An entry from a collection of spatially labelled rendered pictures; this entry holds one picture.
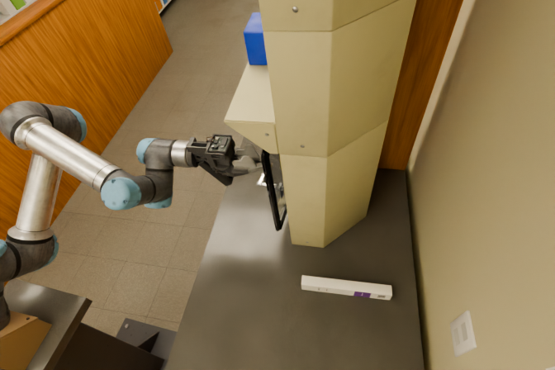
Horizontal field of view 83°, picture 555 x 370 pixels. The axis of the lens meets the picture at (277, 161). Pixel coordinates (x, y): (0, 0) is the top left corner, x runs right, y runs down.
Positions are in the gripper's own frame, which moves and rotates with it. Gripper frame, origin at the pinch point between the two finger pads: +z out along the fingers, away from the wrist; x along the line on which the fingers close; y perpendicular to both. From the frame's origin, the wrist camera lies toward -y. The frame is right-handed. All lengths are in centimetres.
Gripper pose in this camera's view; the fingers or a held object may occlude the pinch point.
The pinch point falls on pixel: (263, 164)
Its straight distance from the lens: 85.0
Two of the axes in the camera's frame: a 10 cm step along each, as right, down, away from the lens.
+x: 1.8, -7.6, 6.2
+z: 9.8, 0.7, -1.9
